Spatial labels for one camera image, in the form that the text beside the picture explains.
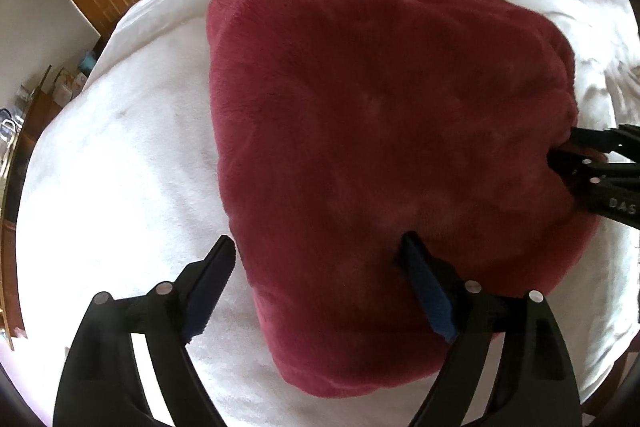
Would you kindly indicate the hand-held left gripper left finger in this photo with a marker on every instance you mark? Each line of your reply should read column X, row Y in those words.
column 207, row 297

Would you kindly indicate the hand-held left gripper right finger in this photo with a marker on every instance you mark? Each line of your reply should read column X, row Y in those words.
column 430, row 297

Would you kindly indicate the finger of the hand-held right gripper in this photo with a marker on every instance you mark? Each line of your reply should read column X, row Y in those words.
column 600, row 192
column 605, row 138

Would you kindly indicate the red fleece pants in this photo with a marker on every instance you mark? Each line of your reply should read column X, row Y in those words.
column 375, row 132

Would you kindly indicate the white bed blanket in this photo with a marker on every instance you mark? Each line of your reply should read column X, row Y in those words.
column 125, row 167

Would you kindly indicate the wooden desk with clutter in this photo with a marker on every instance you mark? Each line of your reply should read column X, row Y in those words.
column 20, row 142

